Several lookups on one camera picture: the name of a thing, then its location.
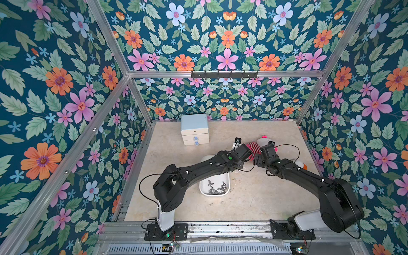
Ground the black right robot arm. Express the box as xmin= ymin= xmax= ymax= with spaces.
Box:
xmin=255 ymin=144 xmax=364 ymax=233

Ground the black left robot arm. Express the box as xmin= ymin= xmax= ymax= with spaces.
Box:
xmin=153 ymin=144 xmax=252 ymax=232

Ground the white storage tray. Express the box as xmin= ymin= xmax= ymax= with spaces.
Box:
xmin=199 ymin=173 xmax=231 ymax=197

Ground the pile of wing nuts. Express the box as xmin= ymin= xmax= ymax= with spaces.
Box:
xmin=208 ymin=180 xmax=228 ymax=195

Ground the pale blue drawer box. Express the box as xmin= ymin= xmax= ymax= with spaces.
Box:
xmin=181 ymin=114 xmax=209 ymax=146

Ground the pink white striped plush toy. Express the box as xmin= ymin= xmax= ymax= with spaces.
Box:
xmin=246 ymin=136 xmax=272 ymax=163

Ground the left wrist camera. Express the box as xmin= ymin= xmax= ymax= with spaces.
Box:
xmin=234 ymin=137 xmax=242 ymax=149

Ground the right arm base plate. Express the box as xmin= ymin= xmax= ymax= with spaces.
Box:
xmin=269 ymin=212 xmax=316 ymax=240

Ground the black hook rail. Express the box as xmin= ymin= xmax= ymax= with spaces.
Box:
xmin=190 ymin=71 xmax=258 ymax=79

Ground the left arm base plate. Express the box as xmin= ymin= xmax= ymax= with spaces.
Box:
xmin=144 ymin=222 xmax=189 ymax=241

